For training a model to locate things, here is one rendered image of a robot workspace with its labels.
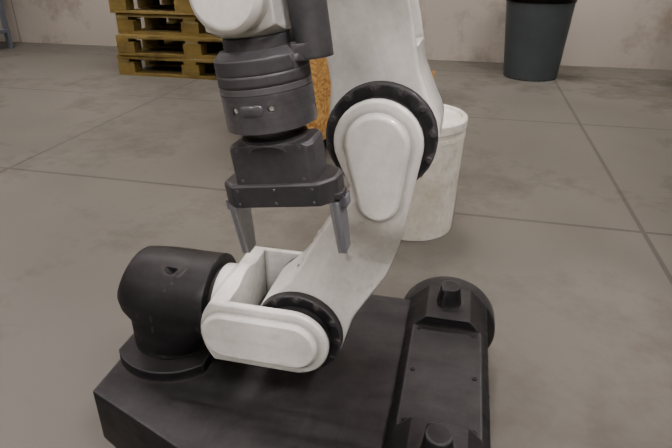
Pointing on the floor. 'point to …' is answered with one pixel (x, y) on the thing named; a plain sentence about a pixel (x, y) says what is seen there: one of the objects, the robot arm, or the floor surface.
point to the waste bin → (536, 31)
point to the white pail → (438, 183)
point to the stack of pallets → (156, 14)
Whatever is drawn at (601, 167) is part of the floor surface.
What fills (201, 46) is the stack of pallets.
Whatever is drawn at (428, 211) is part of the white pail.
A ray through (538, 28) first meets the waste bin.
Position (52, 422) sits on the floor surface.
